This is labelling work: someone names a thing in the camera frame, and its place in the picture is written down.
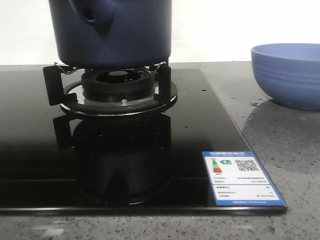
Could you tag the dark blue cooking pot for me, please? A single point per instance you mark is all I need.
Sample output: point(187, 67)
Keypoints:
point(112, 34)

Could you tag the blue energy efficiency label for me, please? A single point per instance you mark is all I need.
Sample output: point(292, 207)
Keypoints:
point(238, 179)

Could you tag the black pot support grate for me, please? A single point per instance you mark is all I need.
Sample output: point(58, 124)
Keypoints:
point(72, 100)

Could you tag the black glass gas stove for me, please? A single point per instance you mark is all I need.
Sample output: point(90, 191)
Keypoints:
point(54, 164)

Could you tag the black gas burner head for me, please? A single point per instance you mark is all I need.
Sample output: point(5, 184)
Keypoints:
point(116, 85)

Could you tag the light blue ceramic bowl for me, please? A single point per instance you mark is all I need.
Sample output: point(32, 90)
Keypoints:
point(289, 73)

